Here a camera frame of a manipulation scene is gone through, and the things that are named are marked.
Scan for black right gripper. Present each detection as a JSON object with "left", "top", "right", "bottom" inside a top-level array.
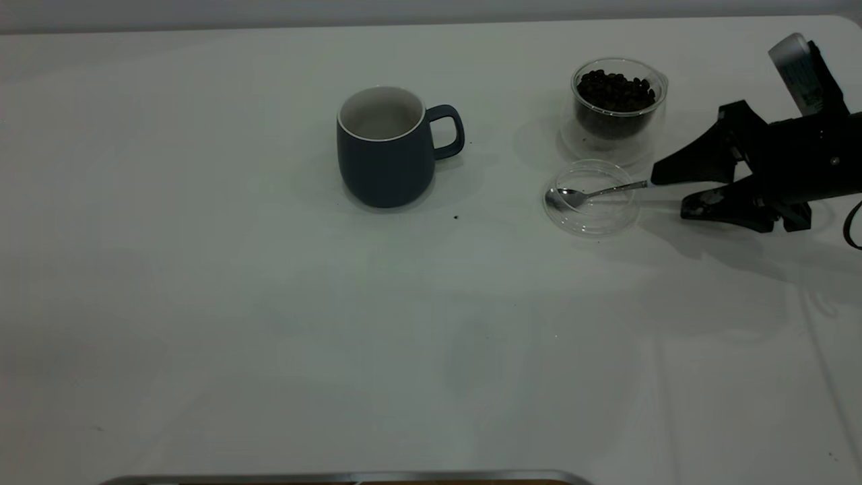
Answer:
[{"left": 650, "top": 100, "right": 862, "bottom": 234}]

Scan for clear round glass dish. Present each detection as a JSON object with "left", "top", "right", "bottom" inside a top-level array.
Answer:
[{"left": 543, "top": 160, "right": 640, "bottom": 238}]

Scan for metal spoon pale blue handle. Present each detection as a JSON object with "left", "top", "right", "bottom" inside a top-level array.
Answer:
[{"left": 545, "top": 179, "right": 651, "bottom": 208}]

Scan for dark grey ceramic mug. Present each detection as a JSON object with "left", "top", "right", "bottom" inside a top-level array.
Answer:
[{"left": 336, "top": 85, "right": 466, "bottom": 209}]

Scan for roasted coffee beans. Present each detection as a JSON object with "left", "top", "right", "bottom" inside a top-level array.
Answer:
[{"left": 576, "top": 69, "right": 657, "bottom": 141}]

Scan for silver metal edge strip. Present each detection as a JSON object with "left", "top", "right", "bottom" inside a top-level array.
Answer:
[{"left": 98, "top": 470, "right": 595, "bottom": 485}]

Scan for double-wall glass cup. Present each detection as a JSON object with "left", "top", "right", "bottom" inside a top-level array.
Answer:
[{"left": 560, "top": 58, "right": 669, "bottom": 168}]

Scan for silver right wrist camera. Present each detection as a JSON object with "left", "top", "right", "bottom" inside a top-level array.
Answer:
[{"left": 769, "top": 32, "right": 851, "bottom": 119}]

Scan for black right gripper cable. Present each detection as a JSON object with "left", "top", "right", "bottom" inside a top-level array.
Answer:
[{"left": 843, "top": 199, "right": 862, "bottom": 251}]

